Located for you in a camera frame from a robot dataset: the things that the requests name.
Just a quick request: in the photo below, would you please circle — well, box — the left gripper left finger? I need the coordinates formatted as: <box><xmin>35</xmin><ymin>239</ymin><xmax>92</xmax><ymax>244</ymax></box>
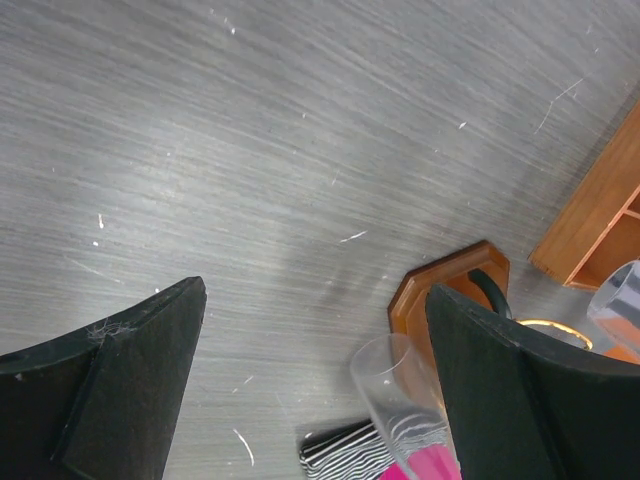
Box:
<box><xmin>1</xmin><ymin>277</ymin><xmax>206</xmax><ymax>479</ymax></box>

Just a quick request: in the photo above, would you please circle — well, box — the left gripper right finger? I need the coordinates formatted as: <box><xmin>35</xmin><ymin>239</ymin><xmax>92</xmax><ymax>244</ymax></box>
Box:
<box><xmin>437</xmin><ymin>310</ymin><xmax>639</xmax><ymax>479</ymax></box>

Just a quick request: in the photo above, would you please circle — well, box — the clear wine glass back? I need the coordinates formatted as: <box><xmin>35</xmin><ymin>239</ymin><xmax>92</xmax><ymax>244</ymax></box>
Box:
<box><xmin>587</xmin><ymin>260</ymin><xmax>639</xmax><ymax>362</ymax></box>

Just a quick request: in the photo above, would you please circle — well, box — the clear wine glass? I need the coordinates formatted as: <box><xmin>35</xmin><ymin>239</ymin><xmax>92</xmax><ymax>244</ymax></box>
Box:
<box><xmin>587</xmin><ymin>260</ymin><xmax>639</xmax><ymax>362</ymax></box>
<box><xmin>350</xmin><ymin>333</ymin><xmax>461</xmax><ymax>479</ymax></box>

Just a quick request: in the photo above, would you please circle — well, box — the gold wire wine glass rack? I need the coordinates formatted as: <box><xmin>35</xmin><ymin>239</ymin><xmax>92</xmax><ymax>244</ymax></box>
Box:
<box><xmin>387</xmin><ymin>239</ymin><xmax>596</xmax><ymax>381</ymax></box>

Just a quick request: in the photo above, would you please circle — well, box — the striped black white cloth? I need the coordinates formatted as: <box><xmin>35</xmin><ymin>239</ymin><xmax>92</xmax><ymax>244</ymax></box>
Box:
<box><xmin>299</xmin><ymin>420</ymin><xmax>394</xmax><ymax>479</ymax></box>

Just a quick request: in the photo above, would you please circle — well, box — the wooden compartment tray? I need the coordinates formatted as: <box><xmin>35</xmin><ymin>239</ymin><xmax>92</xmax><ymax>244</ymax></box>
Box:
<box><xmin>529</xmin><ymin>106</ymin><xmax>639</xmax><ymax>291</ymax></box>

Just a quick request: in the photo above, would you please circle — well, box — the pink wine glass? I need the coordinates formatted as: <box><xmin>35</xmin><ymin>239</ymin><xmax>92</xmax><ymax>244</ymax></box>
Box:
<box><xmin>408</xmin><ymin>444</ymin><xmax>462</xmax><ymax>480</ymax></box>

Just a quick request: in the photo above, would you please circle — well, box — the clear wine glass front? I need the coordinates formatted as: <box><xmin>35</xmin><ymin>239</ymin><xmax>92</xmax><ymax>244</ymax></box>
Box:
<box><xmin>350</xmin><ymin>333</ymin><xmax>461</xmax><ymax>479</ymax></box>

